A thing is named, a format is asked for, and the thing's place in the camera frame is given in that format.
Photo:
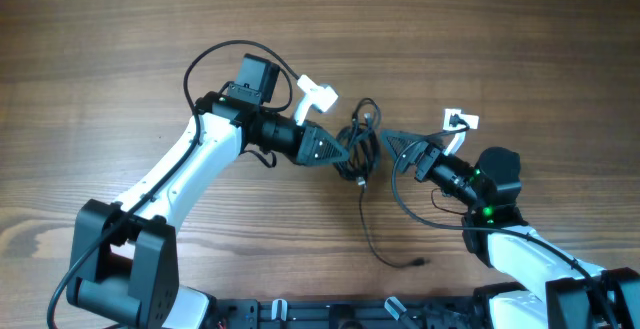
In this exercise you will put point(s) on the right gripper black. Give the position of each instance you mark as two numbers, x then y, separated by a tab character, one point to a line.
423	153

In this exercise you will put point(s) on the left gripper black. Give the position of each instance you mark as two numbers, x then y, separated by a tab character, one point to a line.
321	156

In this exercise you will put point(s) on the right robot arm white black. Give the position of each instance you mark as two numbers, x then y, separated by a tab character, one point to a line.
549	288

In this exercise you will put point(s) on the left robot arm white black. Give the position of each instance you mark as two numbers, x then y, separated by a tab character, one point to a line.
124	253

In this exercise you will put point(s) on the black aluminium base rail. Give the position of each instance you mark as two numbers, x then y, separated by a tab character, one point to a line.
430	313

